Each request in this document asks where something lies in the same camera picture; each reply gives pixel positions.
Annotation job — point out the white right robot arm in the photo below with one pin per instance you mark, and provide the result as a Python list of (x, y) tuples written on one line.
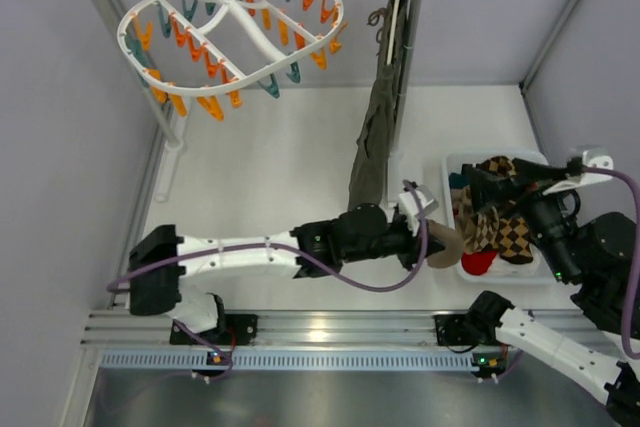
[(599, 258)]

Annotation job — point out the olive green hanging garment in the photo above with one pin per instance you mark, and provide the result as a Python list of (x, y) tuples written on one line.
[(368, 174)]

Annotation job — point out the metal clothes rack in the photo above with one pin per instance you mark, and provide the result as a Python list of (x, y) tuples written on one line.
[(274, 33)]

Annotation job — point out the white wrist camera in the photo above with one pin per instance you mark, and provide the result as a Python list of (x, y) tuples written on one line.
[(587, 166), (415, 204)]

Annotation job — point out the plain brown sock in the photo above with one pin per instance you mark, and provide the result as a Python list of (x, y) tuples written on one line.
[(452, 242)]

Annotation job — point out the pile of colourful socks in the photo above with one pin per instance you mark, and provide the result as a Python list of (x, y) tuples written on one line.
[(484, 264)]

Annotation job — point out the white plastic basket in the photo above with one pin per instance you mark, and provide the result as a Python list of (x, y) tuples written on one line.
[(453, 163)]

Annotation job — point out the white slotted cable duct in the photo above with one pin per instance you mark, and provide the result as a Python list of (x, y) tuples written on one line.
[(274, 360)]

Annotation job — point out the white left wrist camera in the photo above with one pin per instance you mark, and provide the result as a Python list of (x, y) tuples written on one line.
[(415, 204)]

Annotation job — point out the large yellow brown argyle sock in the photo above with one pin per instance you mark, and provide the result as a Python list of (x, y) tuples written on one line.
[(513, 241)]

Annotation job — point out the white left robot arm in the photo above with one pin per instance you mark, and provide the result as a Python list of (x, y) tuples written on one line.
[(174, 275)]

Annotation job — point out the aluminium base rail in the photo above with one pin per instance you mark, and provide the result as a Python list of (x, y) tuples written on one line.
[(297, 329)]

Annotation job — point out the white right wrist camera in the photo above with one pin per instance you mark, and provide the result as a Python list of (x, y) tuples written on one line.
[(587, 166)]

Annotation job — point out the white oval clip hanger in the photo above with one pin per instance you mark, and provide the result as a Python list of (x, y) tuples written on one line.
[(174, 62)]

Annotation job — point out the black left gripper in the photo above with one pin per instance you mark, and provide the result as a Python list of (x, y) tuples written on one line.
[(417, 240)]

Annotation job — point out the tan brown argyle sock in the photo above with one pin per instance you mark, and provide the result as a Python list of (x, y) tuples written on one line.
[(478, 230)]

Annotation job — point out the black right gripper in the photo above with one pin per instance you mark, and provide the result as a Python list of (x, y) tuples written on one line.
[(500, 187)]

